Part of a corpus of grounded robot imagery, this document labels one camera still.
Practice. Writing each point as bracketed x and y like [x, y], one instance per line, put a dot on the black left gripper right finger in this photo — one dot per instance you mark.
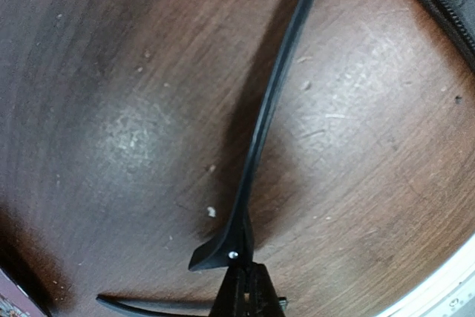
[263, 299]

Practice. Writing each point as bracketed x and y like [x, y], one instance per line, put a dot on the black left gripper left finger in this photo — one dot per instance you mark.
[230, 300]

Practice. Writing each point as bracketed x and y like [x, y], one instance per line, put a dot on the black hair clip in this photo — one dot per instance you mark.
[252, 118]
[154, 307]

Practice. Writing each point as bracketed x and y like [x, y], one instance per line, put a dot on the red floral plate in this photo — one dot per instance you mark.
[15, 302]

